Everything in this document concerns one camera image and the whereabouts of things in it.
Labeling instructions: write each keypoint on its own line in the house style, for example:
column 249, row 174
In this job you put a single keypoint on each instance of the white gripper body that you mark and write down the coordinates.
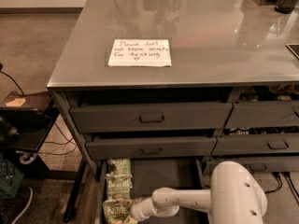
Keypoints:
column 139, row 209

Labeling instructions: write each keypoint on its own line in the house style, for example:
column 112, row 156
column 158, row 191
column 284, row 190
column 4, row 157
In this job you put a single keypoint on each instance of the green chip bag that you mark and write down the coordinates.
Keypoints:
column 119, row 166
column 118, row 186
column 118, row 211

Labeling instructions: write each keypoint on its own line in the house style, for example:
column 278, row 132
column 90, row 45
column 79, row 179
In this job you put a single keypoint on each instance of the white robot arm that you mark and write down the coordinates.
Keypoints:
column 234, row 197

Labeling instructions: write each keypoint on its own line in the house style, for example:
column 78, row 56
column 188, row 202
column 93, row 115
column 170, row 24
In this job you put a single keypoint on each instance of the open bottom left drawer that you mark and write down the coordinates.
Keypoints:
column 175, row 173

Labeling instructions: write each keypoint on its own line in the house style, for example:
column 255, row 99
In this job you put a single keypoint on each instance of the middle right grey drawer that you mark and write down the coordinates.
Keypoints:
column 256, row 144

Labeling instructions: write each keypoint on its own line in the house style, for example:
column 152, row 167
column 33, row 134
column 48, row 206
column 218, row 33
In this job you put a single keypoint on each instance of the grey drawer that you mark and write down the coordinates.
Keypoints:
column 140, row 148
column 264, row 114
column 260, row 164
column 256, row 144
column 149, row 117

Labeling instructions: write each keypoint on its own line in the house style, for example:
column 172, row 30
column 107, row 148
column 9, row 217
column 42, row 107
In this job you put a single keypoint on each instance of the middle left grey drawer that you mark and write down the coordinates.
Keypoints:
column 140, row 148

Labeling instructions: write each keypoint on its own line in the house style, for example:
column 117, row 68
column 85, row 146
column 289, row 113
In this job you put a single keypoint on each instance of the bottom right grey drawer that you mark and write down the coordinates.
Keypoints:
column 260, row 164

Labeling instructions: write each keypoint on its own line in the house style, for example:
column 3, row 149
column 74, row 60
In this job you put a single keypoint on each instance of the top left grey drawer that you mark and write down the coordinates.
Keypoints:
column 149, row 117

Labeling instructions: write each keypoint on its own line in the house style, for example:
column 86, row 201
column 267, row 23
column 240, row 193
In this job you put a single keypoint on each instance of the top right grey drawer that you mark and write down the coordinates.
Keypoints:
column 264, row 114

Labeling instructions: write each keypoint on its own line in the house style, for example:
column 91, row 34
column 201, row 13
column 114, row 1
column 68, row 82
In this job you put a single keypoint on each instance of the grey metal drawer cabinet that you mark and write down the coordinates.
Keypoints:
column 218, row 48

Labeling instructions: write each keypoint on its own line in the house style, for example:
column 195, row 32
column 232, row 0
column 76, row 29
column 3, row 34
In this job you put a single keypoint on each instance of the dark tablet on counter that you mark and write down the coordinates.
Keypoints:
column 294, row 49

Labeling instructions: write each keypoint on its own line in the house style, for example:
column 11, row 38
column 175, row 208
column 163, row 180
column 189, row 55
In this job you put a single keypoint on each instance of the green plastic crate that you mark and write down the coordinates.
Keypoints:
column 11, row 177

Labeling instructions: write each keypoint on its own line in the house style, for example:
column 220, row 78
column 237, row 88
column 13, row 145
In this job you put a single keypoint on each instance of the handwritten white paper note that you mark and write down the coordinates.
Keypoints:
column 140, row 53

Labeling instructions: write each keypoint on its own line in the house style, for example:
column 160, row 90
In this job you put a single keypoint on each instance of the black side cart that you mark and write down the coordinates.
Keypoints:
column 26, row 120

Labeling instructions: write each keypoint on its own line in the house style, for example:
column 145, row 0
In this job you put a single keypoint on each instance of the snack bags in right drawers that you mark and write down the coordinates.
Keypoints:
column 267, row 93

